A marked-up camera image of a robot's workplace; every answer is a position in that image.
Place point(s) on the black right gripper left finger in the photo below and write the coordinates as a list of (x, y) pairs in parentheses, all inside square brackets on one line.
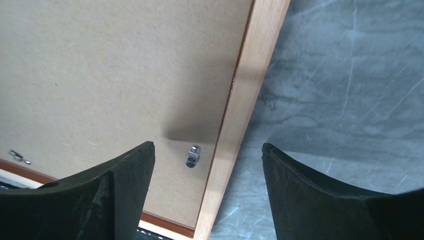
[(104, 202)]

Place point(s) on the silver turn clip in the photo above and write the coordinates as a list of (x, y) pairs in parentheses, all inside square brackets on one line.
[(193, 156), (19, 158)]

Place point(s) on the silver turn clip bottom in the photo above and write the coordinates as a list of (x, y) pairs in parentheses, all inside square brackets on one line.
[(19, 158)]

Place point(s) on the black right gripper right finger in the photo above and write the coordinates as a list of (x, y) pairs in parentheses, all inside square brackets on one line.
[(307, 204)]

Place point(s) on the brown backing board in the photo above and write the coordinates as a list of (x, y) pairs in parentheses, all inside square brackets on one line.
[(84, 81)]

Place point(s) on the silver turn clip right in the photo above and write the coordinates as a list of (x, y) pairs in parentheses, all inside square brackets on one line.
[(193, 156)]

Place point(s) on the wooden picture frame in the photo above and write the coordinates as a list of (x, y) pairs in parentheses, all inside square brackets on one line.
[(264, 21)]

